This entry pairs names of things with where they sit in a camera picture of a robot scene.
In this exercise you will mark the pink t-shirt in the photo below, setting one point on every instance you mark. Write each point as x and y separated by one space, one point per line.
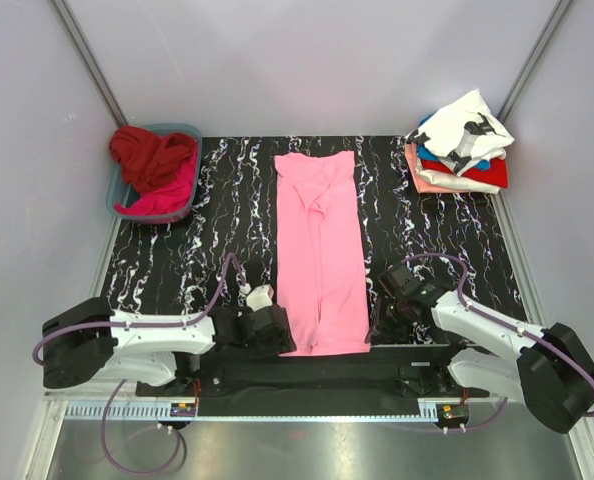
321 275

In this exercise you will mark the dark red t-shirt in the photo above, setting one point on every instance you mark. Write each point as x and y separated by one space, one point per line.
149 161

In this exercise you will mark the right controller board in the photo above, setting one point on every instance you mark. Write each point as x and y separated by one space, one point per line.
458 413

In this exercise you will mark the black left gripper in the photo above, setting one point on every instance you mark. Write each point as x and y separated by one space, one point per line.
279 345

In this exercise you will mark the aluminium frame rail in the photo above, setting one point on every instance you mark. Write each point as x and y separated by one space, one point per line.
522 382

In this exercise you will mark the blue-grey plastic basket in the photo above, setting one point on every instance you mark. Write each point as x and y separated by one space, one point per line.
120 192

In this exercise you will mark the black marble pattern mat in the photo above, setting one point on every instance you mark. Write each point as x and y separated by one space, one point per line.
228 243

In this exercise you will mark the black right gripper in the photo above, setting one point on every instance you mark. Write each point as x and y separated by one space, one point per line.
375 324

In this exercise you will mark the left controller board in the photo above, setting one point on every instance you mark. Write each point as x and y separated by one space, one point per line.
184 408

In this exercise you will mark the white printed folded t-shirt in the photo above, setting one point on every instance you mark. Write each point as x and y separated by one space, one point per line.
443 129

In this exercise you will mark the blue folded t-shirt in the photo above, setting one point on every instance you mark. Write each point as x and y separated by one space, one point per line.
482 163

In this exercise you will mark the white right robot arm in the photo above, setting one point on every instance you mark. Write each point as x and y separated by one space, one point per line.
489 334

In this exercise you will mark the red folded t-shirt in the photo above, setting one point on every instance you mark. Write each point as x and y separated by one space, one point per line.
496 175

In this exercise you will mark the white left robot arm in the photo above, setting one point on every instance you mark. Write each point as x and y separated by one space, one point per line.
94 342

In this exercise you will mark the controller board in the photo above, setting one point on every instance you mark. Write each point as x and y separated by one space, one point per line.
184 408
458 413

